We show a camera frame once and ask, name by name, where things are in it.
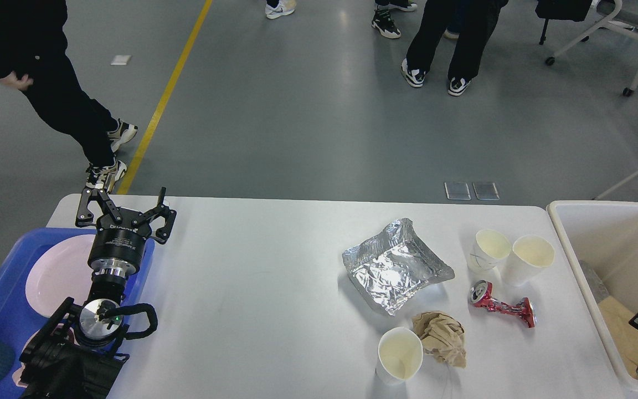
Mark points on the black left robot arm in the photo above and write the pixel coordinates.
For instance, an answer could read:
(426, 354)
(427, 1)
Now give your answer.
(76, 354)

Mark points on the brown paper ball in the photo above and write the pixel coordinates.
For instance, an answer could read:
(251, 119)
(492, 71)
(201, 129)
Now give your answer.
(442, 337)

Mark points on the white paper cup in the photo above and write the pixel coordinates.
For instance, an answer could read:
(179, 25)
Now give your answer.
(400, 356)

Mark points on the floor socket plate left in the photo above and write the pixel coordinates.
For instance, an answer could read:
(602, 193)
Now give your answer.
(457, 191)

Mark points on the crushed red soda can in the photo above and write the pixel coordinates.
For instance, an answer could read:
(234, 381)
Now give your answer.
(480, 296)

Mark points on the floor socket plate right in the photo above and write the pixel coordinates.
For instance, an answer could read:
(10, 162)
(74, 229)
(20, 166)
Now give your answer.
(486, 191)

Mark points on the brown paper bag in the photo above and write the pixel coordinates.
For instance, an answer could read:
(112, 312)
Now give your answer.
(617, 318)

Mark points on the cream plastic bin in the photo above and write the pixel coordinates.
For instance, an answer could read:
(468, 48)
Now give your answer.
(603, 235)

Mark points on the blue plastic tray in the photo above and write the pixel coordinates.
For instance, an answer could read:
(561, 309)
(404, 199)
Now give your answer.
(18, 321)

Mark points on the pink plate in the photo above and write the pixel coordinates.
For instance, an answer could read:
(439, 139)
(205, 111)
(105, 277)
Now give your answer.
(61, 272)

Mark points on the small white cup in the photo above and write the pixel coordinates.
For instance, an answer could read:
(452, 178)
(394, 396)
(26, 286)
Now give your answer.
(491, 249)
(530, 255)

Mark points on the floor socket plate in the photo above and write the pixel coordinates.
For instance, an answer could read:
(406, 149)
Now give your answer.
(457, 191)
(486, 191)

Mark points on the grey trash in bin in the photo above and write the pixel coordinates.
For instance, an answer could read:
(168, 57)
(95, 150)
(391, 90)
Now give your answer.
(595, 283)

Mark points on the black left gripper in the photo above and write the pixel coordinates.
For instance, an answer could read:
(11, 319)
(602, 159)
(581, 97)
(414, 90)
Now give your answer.
(117, 246)

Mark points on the pink mug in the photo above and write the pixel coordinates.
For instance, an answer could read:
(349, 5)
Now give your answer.
(30, 346)

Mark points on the walking person in black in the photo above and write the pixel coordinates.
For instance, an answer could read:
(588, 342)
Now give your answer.
(277, 8)

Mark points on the crumpled aluminium foil tray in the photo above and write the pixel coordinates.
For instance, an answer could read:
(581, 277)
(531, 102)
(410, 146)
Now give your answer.
(391, 267)

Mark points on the person in dark sneakers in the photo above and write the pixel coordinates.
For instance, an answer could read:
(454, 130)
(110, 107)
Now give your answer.
(383, 22)

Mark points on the person in black trousers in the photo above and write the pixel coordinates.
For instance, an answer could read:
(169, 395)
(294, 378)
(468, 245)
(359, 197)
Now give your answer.
(33, 61)

